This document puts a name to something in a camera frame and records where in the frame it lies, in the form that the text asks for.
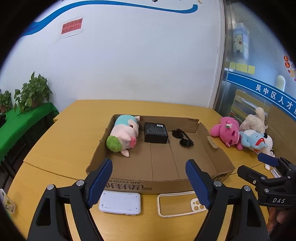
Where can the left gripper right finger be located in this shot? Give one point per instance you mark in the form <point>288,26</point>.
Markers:
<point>247,221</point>

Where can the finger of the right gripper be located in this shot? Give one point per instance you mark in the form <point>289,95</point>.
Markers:
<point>284,167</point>
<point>254,177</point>

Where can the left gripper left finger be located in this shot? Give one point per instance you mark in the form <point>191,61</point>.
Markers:
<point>50,221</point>

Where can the cream clear phone case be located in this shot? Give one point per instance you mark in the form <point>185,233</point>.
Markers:
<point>178,204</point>

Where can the white device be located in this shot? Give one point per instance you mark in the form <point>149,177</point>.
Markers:
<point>116,202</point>

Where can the black sunglasses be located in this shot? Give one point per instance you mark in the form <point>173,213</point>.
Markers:
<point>185,141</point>

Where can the black product box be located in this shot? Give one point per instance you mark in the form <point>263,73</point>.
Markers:
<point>155,133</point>

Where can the pig plush teal shirt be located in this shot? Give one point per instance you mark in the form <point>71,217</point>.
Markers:
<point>124,134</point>

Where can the right hand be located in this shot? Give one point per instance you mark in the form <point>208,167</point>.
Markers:
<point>276,216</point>

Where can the blue white plush toy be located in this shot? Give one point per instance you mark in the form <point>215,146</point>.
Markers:
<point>257,142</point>

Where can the beige plush toy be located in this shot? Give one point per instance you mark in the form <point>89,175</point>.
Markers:
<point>254,122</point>

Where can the paper cup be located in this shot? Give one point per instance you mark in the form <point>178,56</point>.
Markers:
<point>7,203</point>

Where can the pink plush toy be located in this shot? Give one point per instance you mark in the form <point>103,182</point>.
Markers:
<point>228,132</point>

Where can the green covered side table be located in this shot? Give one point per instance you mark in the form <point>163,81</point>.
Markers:
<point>17,124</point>

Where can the brown cardboard box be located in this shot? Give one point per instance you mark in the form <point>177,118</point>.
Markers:
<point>160,168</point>

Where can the small potted plant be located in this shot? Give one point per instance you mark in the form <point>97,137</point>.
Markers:
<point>5,102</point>

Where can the large potted plant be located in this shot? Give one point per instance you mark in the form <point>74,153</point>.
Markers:
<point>33,94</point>

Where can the red wall sign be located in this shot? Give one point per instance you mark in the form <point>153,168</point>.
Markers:
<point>72,26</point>

